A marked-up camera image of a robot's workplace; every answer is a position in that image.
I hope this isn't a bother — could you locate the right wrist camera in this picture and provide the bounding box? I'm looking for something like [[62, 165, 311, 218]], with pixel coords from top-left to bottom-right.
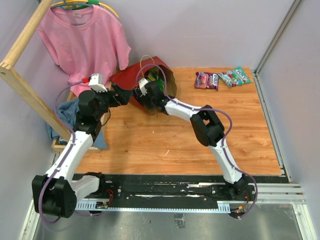
[[138, 78, 149, 96]]

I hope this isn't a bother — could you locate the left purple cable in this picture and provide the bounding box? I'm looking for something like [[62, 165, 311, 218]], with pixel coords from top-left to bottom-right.
[[37, 77, 107, 224]]

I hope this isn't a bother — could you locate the purple candy packet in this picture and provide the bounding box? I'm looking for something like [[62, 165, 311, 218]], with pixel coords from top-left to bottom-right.
[[194, 72, 219, 91]]

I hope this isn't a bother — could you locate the yellow green hanger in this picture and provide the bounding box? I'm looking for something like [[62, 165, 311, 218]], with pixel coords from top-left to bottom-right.
[[50, 0, 119, 18]]

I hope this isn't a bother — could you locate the purple cable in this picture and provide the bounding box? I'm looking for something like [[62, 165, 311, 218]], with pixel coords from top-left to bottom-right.
[[37, 77, 107, 224], [134, 64, 259, 221]]

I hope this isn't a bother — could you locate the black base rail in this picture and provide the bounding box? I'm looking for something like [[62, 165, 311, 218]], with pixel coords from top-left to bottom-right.
[[33, 173, 306, 214]]

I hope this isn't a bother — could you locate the aluminium frame post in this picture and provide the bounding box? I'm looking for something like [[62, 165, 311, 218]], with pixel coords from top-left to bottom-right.
[[253, 0, 307, 76]]

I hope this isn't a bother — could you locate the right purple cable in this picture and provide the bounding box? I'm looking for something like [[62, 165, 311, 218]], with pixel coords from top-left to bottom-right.
[[134, 64, 259, 221]]

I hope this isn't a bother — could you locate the blue cloth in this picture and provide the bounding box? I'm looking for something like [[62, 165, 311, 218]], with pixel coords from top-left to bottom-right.
[[47, 98, 108, 150]]

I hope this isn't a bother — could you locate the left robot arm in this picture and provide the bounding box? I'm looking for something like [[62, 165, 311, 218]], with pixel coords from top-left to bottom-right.
[[31, 83, 132, 223]]

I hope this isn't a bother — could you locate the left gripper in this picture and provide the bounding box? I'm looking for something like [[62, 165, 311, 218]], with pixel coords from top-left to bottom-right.
[[92, 83, 132, 120]]

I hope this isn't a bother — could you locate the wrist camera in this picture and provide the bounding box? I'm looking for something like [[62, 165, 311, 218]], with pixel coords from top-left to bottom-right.
[[138, 78, 149, 96], [88, 73, 107, 93]]

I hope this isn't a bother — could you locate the red paper bag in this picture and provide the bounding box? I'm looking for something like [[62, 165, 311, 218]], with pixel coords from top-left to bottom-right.
[[110, 56, 177, 116]]

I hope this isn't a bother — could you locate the green candy packet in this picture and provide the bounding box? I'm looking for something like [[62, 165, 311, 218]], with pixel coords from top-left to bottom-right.
[[146, 72, 165, 90]]

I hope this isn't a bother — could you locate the wooden clothes rack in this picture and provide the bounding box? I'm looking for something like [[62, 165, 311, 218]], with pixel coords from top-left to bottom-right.
[[0, 0, 69, 157]]

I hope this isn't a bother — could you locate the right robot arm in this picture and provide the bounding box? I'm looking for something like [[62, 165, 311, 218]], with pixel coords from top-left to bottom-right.
[[133, 78, 248, 200]]

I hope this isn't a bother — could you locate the pink t-shirt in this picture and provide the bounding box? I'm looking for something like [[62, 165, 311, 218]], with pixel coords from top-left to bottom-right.
[[37, 5, 131, 96]]

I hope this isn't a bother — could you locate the teal candy packet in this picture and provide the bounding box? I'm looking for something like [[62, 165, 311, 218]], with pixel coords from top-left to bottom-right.
[[218, 66, 252, 88]]

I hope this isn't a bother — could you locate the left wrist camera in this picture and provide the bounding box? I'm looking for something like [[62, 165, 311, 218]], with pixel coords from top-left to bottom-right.
[[88, 73, 107, 93]]

